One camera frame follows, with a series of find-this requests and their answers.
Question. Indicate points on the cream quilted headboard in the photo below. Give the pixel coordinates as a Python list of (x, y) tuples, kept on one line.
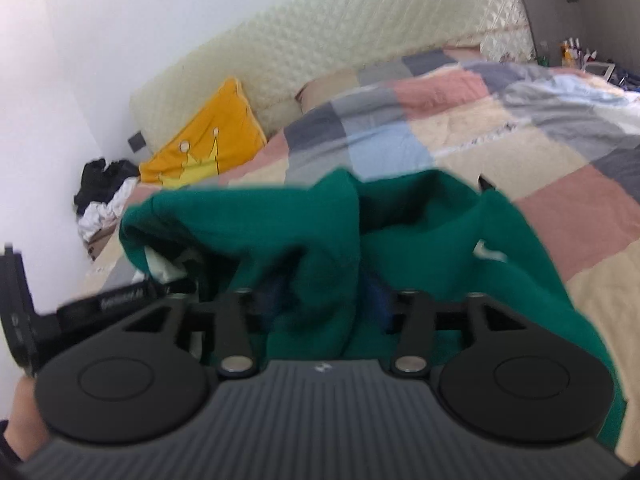
[(276, 51)]

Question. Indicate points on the left hand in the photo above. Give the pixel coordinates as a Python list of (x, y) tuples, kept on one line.
[(24, 432)]

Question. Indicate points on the dark wall switch panel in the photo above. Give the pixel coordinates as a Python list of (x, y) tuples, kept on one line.
[(136, 142)]

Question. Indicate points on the patchwork checkered quilt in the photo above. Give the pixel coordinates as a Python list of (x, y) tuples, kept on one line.
[(565, 155)]

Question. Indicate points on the checkered bed pillow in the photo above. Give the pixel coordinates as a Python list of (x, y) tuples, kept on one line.
[(321, 90)]

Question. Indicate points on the orange crown pillow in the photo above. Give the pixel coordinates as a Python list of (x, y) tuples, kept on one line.
[(223, 135)]

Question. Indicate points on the white clothes pile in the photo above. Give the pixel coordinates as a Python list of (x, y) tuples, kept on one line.
[(100, 216)]

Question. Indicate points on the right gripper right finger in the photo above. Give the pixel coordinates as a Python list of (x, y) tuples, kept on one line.
[(414, 318)]

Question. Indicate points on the wooden bedside cabinet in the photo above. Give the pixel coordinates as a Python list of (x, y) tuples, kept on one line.
[(98, 241)]

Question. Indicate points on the green sweatshirt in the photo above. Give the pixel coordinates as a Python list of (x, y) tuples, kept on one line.
[(343, 247)]

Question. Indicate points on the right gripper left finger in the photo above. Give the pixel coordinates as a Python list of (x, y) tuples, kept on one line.
[(223, 334)]

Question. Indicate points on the black clothes pile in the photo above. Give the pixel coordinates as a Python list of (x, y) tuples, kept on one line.
[(100, 181)]

